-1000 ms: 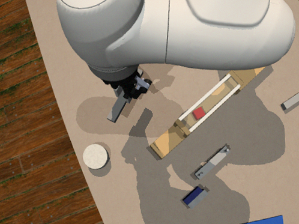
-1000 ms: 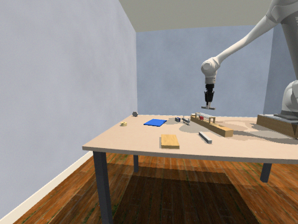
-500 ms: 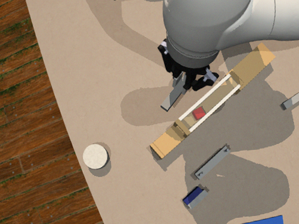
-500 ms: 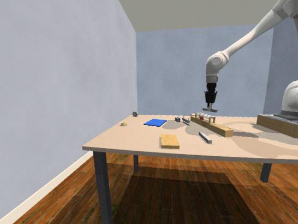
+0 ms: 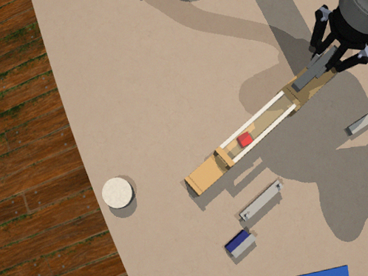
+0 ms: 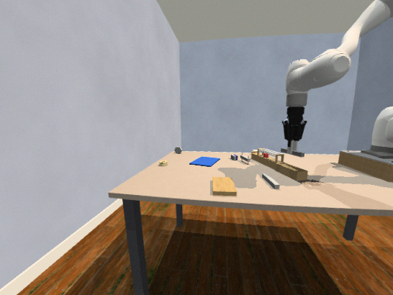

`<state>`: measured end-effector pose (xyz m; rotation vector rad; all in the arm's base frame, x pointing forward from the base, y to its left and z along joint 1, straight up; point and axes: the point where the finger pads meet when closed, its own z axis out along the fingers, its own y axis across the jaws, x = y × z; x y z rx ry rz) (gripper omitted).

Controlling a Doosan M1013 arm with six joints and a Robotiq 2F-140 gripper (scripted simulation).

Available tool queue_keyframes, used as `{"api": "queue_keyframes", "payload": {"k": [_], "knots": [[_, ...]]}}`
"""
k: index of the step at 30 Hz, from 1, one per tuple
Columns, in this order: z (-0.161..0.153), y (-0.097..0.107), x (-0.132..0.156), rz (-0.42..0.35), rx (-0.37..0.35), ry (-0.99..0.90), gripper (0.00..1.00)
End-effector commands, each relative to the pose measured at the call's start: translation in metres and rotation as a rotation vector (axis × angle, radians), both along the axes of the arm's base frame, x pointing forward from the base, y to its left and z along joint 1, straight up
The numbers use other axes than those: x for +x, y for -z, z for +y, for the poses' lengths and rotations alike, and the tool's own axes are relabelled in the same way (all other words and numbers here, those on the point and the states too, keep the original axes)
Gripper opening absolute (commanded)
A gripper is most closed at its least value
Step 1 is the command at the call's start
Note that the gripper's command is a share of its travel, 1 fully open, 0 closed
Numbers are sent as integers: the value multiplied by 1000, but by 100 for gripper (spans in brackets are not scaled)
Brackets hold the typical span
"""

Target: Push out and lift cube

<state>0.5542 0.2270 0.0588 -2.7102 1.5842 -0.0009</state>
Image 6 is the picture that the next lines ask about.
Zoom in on blue flat rectangular pad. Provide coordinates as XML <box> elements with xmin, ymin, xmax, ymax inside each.
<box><xmin>189</xmin><ymin>157</ymin><xmax>220</xmax><ymax>167</ymax></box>

